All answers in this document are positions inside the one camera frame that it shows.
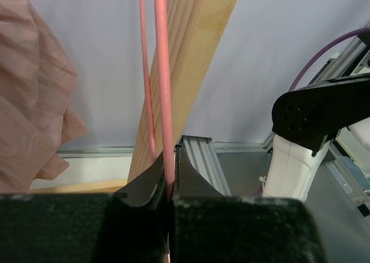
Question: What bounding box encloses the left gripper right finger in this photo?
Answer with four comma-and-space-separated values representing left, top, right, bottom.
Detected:
170, 148, 328, 262

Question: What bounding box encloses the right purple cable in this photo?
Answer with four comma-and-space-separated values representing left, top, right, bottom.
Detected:
254, 27, 370, 197

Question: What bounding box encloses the aluminium mounting rail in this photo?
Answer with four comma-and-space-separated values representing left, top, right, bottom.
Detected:
185, 73, 369, 254

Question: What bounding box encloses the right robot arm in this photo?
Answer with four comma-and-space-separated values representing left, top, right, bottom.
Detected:
262, 73, 369, 202

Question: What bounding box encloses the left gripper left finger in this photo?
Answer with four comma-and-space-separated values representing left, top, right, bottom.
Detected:
1, 156, 168, 262

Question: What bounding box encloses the pink ruffled skirt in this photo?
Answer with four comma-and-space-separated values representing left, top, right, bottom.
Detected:
1, 0, 87, 193

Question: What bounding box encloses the pink wire hanger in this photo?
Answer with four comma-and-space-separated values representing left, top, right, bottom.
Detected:
139, 0, 175, 188

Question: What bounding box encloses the wooden clothes rack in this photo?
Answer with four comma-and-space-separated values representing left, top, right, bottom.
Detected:
34, 0, 237, 193

